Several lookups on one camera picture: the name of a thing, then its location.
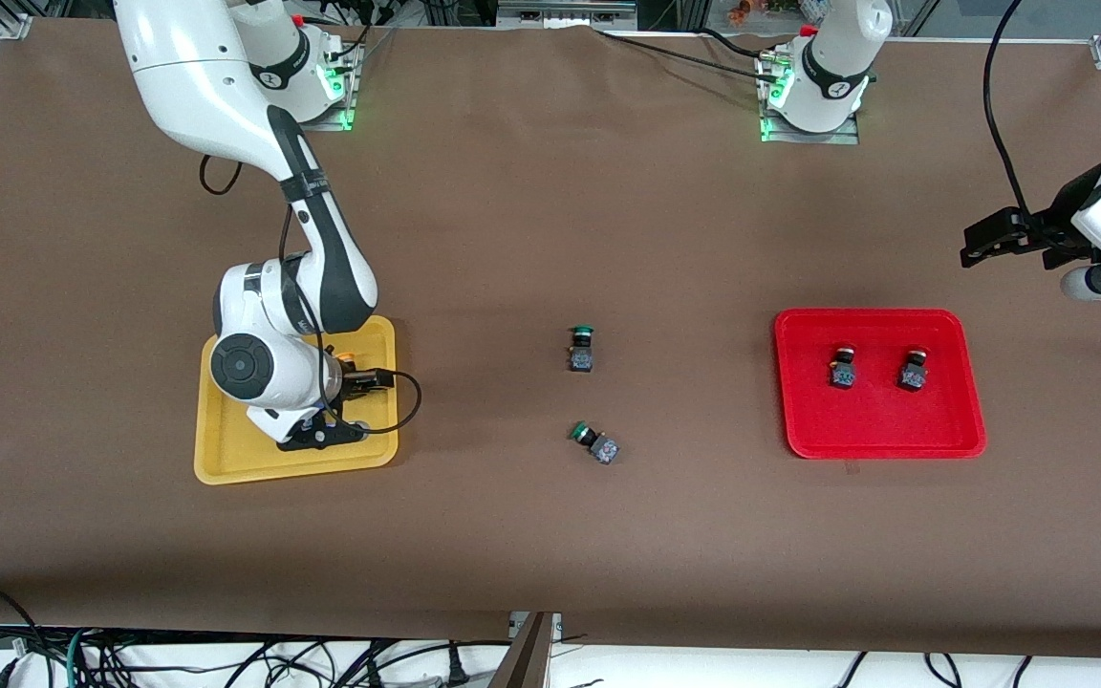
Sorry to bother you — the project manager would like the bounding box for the yellow plastic tray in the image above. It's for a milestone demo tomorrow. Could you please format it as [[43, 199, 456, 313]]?
[[194, 315, 399, 485]]

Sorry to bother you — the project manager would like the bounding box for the red plastic tray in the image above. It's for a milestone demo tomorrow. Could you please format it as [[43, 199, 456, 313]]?
[[774, 307, 988, 461]]

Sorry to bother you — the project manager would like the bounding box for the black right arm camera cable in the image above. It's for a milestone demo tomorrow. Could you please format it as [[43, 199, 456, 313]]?
[[199, 153, 423, 437]]

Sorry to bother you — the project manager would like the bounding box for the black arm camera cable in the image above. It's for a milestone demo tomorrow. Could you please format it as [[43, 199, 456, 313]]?
[[199, 153, 423, 437], [982, 0, 1034, 219]]

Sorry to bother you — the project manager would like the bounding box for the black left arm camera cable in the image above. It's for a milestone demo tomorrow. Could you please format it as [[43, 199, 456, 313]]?
[[982, 0, 1034, 219]]

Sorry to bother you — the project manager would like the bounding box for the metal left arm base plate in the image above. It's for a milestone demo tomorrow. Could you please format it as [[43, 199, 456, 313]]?
[[756, 48, 862, 146]]

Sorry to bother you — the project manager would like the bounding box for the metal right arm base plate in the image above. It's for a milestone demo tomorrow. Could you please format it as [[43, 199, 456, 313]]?
[[297, 43, 360, 132]]

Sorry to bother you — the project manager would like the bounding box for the grey frame post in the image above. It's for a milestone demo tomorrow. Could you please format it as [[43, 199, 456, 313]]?
[[488, 612, 563, 688]]

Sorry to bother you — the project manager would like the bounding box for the short black table cable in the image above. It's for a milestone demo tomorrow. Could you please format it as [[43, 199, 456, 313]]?
[[702, 27, 769, 58]]

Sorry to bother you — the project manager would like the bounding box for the long black table cable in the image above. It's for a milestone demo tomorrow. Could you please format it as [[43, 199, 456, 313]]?
[[592, 27, 781, 87]]

